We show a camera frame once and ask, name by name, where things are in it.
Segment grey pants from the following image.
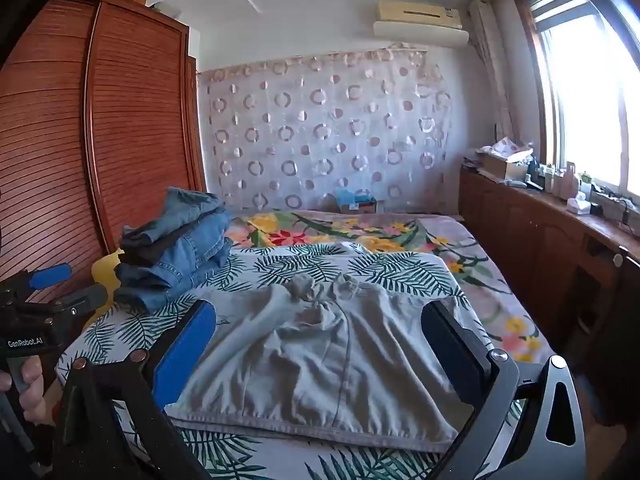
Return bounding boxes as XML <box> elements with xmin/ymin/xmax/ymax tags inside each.
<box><xmin>165</xmin><ymin>272</ymin><xmax>476</xmax><ymax>453</ymax></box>

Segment person's left hand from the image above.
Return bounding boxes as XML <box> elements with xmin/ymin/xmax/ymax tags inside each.
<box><xmin>0</xmin><ymin>359</ymin><xmax>47</xmax><ymax>427</ymax></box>

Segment light blue folded jeans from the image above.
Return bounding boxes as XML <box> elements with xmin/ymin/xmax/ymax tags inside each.
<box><xmin>162</xmin><ymin>186</ymin><xmax>226</xmax><ymax>231</ymax></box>

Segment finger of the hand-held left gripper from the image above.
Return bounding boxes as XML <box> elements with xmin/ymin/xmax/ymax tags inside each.
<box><xmin>27</xmin><ymin>263</ymin><xmax>72</xmax><ymax>291</ymax></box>
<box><xmin>52</xmin><ymin>284</ymin><xmax>108</xmax><ymax>318</ymax></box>

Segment circle pattern sheer curtain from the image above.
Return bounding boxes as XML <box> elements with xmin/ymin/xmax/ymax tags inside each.
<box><xmin>197</xmin><ymin>47</ymin><xmax>453</xmax><ymax>213</ymax></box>

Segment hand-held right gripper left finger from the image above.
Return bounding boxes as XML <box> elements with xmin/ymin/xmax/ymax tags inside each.
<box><xmin>52</xmin><ymin>299</ymin><xmax>218</xmax><ymax>480</ymax></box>

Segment pale window curtain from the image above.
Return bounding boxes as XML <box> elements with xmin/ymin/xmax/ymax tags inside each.
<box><xmin>467</xmin><ymin>0</ymin><xmax>516</xmax><ymax>146</ymax></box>

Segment yellow pillow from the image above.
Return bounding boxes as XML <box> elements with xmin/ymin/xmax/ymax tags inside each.
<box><xmin>91</xmin><ymin>250</ymin><xmax>126</xmax><ymax>317</ymax></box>

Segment floral blanket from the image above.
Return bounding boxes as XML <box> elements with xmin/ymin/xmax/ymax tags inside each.
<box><xmin>227</xmin><ymin>210</ymin><xmax>556</xmax><ymax>366</ymax></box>

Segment wooden slatted wardrobe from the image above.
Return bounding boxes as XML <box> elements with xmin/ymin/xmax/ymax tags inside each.
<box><xmin>0</xmin><ymin>0</ymin><xmax>208</xmax><ymax>306</ymax></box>

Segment wooden side cabinet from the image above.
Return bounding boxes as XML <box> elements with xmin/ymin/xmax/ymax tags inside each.
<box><xmin>457</xmin><ymin>167</ymin><xmax>640</xmax><ymax>421</ymax></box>

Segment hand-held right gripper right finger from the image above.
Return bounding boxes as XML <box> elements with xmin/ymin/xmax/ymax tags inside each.
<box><xmin>422</xmin><ymin>301</ymin><xmax>586</xmax><ymax>480</ymax></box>

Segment wall air conditioner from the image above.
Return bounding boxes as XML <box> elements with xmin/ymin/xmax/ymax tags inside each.
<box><xmin>372</xmin><ymin>0</ymin><xmax>471</xmax><ymax>51</ymax></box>

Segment leaf print bed sheet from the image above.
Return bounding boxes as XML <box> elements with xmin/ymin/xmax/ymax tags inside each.
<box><xmin>55</xmin><ymin>242</ymin><xmax>526</xmax><ymax>480</ymax></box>

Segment blue box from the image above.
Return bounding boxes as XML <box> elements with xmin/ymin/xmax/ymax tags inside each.
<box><xmin>335</xmin><ymin>190</ymin><xmax>378</xmax><ymax>213</ymax></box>

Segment dark folded pants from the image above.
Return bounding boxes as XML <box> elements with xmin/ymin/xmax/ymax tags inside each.
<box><xmin>120</xmin><ymin>215</ymin><xmax>203</xmax><ymax>267</ymax></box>

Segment cardboard box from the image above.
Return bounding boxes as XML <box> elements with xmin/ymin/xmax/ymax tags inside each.
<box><xmin>480</xmin><ymin>150</ymin><xmax>532</xmax><ymax>182</ymax></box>

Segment blue denim folded jeans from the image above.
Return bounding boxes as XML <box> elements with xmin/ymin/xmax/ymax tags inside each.
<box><xmin>115</xmin><ymin>210</ymin><xmax>234</xmax><ymax>291</ymax></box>
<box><xmin>114</xmin><ymin>260</ymin><xmax>233</xmax><ymax>313</ymax></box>

